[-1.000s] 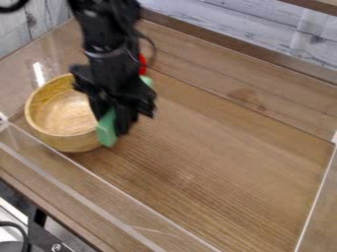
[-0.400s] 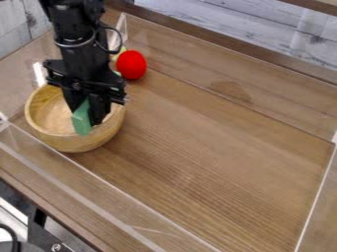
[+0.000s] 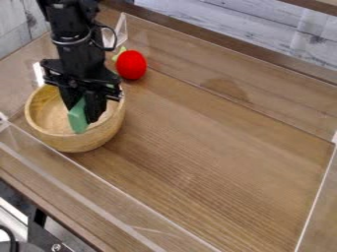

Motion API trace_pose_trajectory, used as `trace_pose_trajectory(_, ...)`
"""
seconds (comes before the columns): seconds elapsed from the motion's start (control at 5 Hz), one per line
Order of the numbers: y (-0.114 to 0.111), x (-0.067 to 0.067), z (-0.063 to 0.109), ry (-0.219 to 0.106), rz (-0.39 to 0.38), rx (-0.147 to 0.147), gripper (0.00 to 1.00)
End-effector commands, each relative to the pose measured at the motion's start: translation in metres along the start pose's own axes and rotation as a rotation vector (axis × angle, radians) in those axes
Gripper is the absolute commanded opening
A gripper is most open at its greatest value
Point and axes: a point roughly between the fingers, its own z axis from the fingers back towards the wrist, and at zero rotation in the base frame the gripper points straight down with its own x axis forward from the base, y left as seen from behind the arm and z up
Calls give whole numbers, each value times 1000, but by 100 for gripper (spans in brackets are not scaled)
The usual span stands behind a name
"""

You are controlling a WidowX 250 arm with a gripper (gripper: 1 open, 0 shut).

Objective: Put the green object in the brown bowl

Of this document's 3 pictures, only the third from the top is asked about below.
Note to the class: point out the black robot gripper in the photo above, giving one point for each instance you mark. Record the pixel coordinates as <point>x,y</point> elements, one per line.
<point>78,71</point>

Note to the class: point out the green rectangular block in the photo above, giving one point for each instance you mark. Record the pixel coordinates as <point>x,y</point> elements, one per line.
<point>77,114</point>

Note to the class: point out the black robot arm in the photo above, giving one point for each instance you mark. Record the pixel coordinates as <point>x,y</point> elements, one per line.
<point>72,18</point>

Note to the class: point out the brown wooden bowl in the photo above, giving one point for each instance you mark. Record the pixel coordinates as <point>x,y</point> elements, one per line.
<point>46,115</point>

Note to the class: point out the red felt ball with leaf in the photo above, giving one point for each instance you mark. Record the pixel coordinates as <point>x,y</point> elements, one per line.
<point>132,64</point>

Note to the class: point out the clear acrylic corner bracket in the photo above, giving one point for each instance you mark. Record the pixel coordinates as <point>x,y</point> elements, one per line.
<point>116,36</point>

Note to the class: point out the clear acrylic front wall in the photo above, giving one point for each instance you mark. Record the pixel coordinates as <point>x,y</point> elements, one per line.
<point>113,221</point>

